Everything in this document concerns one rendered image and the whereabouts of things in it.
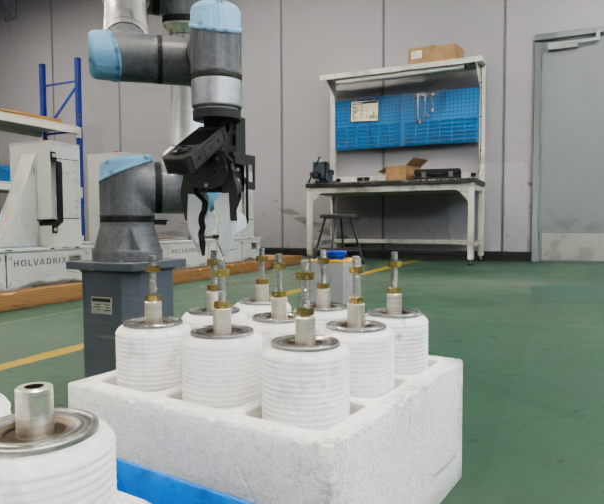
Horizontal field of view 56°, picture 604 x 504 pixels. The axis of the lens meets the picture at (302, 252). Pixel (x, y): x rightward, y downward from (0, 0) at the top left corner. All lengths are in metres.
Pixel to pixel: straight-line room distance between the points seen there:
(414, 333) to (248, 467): 0.31
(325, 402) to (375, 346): 0.12
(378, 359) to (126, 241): 0.72
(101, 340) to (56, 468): 0.93
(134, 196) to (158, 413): 0.68
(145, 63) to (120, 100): 7.14
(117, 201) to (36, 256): 1.74
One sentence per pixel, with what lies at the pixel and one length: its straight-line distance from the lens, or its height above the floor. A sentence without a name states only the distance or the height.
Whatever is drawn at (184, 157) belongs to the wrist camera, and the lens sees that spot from 0.77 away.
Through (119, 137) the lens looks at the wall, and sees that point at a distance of 8.03.
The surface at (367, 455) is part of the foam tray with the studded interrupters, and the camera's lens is 0.61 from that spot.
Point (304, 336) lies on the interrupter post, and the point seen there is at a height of 0.26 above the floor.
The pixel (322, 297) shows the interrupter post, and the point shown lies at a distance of 0.87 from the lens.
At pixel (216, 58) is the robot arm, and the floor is 0.61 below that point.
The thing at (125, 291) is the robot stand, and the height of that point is 0.24.
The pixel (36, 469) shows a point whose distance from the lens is 0.37.
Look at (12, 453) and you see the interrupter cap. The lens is 0.38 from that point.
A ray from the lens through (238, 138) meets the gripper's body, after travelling 0.88.
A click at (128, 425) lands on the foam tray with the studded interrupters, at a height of 0.15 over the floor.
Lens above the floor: 0.38
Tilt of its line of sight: 3 degrees down
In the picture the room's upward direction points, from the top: straight up
